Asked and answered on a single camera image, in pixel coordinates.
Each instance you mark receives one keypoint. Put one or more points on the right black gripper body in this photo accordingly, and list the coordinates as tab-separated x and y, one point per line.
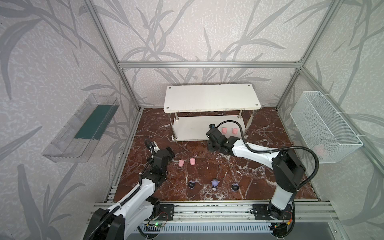
213	135

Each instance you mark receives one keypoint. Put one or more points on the dark round toy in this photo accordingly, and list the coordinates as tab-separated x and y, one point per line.
235	187
191	184

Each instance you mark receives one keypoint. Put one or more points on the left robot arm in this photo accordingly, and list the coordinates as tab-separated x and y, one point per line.
118	221

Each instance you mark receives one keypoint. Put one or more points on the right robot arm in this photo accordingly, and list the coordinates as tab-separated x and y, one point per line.
285	164

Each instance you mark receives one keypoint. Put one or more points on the white two-tier shelf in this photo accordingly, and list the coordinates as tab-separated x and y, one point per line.
191	109

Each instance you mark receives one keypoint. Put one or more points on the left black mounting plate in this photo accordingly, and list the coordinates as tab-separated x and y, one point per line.
163	212

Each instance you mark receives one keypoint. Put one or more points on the black mounting plate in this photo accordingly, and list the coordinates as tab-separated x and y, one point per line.
163	212
264	211

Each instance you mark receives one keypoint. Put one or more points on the purple figure toy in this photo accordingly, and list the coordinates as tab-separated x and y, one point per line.
215	183

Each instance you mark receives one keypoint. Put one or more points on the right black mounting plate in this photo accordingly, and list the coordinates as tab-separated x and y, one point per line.
264	211

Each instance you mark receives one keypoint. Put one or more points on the pink toy in basket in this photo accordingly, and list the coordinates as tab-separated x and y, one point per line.
321	151

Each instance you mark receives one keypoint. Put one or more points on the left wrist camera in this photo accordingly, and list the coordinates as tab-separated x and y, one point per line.
151	146

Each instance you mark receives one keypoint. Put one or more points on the clear plastic wall bin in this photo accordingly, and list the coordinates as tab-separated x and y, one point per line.
77	140

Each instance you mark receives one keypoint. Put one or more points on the white wire mesh basket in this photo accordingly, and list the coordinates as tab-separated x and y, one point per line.
320	123

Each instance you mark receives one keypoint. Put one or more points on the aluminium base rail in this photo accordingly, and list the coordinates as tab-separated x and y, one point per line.
239	211

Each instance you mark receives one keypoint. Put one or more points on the aluminium frame crossbar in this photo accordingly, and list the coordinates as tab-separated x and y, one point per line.
206	64

